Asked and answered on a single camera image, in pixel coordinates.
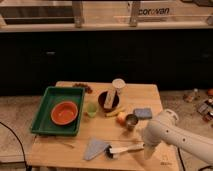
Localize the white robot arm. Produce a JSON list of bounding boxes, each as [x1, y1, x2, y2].
[[142, 109, 213, 166]]

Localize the metal cup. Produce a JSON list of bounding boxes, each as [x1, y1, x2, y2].
[[125, 114, 138, 131]]

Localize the green plastic cup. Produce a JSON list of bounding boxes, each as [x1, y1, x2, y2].
[[86, 103, 98, 118]]

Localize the white paper cup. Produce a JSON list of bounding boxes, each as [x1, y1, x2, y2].
[[112, 78, 126, 94]]

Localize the blue sponge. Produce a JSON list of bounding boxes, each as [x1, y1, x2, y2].
[[133, 108, 152, 120]]

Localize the orange yellow fruit toy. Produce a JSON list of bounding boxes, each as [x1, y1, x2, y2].
[[116, 112, 126, 125]]

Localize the wooden table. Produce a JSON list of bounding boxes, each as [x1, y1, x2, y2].
[[27, 83, 179, 171]]

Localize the yellow banana toy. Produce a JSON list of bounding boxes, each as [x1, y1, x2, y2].
[[105, 107, 125, 117]]

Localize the grey blue cloth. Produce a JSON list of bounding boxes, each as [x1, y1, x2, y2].
[[83, 138, 109, 161]]

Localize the wooden block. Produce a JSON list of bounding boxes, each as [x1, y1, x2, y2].
[[104, 89, 116, 109]]

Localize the dark brown bowl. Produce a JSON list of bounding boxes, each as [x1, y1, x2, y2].
[[98, 91, 120, 112]]

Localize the orange bowl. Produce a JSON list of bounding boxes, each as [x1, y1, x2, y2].
[[51, 101, 78, 125]]

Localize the red brown food pile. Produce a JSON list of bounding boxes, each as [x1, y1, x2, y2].
[[73, 83, 93, 94]]

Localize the green plastic tray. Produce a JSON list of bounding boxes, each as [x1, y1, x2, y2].
[[30, 86, 85, 136]]

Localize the corovan cardboard box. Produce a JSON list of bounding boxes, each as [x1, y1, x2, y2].
[[137, 0, 213, 22]]

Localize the black cable right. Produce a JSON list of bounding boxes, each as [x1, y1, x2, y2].
[[176, 146, 213, 171]]

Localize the black cable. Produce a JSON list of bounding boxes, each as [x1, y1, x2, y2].
[[176, 146, 213, 171], [0, 121, 33, 171]]

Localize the black cable left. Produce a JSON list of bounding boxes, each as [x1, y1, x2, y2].
[[0, 121, 33, 171]]

